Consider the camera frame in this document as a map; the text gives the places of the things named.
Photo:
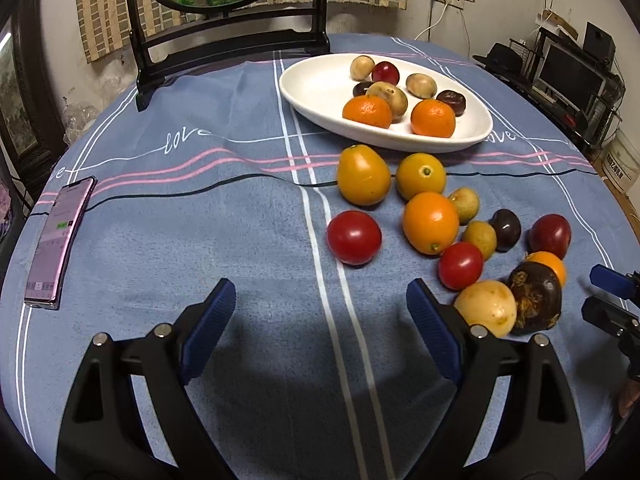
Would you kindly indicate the black hat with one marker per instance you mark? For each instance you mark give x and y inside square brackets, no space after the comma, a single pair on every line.
[500,57]

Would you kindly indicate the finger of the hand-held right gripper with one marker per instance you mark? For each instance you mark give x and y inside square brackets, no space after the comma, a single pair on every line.
[612,281]
[607,316]

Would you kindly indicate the white keyboard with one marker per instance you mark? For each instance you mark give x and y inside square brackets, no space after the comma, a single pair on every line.
[542,94]

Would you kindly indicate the small dark purple plum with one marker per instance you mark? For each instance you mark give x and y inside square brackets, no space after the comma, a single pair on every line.
[360,89]
[505,229]

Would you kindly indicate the blue-grey striped tablecloth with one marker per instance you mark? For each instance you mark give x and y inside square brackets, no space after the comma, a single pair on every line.
[200,240]

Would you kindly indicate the red cherry tomato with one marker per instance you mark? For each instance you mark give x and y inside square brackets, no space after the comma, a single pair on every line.
[354,237]
[460,265]

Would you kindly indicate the large dark purple mangosteen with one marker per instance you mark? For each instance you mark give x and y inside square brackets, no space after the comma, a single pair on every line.
[535,300]

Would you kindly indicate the smooth yellow-orange fruit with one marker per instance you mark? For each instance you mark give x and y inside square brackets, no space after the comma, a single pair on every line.
[363,175]
[552,262]
[421,176]
[430,222]

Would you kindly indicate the dark brown water chestnut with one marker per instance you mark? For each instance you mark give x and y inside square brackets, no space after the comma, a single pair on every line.
[451,102]

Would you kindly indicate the large orange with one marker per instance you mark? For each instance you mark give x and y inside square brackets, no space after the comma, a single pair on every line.
[433,119]

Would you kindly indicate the clear plastic bag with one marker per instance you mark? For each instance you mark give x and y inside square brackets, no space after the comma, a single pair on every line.
[80,120]

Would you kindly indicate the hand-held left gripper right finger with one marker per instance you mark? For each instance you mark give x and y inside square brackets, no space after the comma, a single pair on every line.
[432,330]

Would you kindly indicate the pale yellow round fruit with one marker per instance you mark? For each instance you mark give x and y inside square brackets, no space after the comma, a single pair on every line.
[485,308]

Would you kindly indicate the large tan round fruit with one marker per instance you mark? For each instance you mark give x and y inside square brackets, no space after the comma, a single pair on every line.
[392,97]

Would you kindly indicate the black desk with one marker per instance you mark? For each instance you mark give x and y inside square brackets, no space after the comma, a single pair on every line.
[545,110]

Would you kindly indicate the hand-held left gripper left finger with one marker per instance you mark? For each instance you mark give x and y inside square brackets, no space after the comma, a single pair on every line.
[207,330]

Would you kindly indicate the black speaker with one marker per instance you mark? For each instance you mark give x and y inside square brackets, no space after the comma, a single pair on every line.
[599,40]

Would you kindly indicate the computer monitor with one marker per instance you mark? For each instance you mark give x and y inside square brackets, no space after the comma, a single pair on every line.
[570,72]

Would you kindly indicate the white plastic bucket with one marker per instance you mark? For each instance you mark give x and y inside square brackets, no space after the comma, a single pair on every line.
[620,160]

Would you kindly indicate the person's right hand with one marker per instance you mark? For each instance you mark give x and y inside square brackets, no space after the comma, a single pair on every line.
[629,400]

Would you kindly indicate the beige checked curtain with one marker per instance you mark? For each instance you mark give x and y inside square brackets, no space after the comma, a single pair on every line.
[100,15]

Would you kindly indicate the dark wood framed painting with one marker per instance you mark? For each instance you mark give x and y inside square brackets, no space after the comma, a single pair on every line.
[42,110]

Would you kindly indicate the white oval plate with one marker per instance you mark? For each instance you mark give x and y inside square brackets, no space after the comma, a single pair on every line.
[320,85]

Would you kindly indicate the smartphone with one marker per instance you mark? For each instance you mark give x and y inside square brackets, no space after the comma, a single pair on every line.
[52,250]

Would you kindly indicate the brown cardboard piece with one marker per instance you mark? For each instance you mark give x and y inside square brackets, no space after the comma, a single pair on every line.
[560,22]

